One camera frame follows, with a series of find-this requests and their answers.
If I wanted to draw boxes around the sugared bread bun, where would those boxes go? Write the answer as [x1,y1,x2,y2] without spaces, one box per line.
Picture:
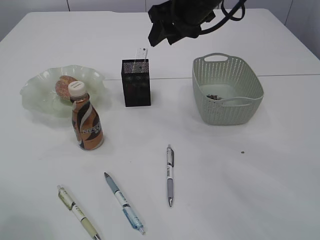
[55,75,77,100]

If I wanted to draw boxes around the small paper scrap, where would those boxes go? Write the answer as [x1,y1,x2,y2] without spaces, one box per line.
[206,94,223,101]

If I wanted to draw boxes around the pale green woven basket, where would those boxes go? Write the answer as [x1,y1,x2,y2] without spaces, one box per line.
[192,53,264,126]

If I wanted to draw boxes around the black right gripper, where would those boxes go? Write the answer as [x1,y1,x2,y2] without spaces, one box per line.
[148,0,222,47]

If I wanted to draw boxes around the silver grey grip pen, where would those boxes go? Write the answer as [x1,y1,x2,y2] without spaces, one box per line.
[166,144,174,208]

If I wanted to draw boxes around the clear plastic ruler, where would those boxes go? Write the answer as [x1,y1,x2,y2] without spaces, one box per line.
[133,47,148,68]

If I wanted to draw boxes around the brown coffee drink bottle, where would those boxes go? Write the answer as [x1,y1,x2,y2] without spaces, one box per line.
[68,81,104,150]

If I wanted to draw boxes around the blue grip white pen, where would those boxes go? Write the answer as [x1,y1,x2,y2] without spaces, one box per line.
[104,172,146,235]

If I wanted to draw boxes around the black mesh pen holder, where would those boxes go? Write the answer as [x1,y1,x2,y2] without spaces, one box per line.
[121,59,151,107]

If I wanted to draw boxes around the beige grip clear pen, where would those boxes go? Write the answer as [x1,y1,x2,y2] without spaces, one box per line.
[57,185,101,240]

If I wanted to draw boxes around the pale green glass plate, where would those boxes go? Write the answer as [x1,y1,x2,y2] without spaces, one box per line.
[20,65,107,118]

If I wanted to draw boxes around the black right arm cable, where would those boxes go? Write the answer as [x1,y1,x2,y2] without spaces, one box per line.
[199,0,247,36]

